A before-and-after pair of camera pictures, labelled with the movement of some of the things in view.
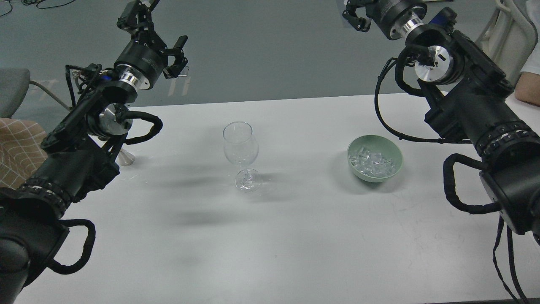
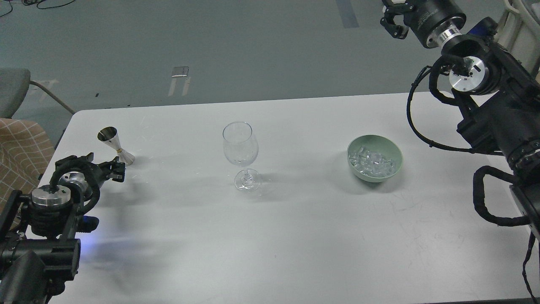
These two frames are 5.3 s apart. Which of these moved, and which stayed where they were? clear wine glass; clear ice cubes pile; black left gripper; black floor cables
Moved: black left gripper
Stayed: clear ice cubes pile; clear wine glass; black floor cables
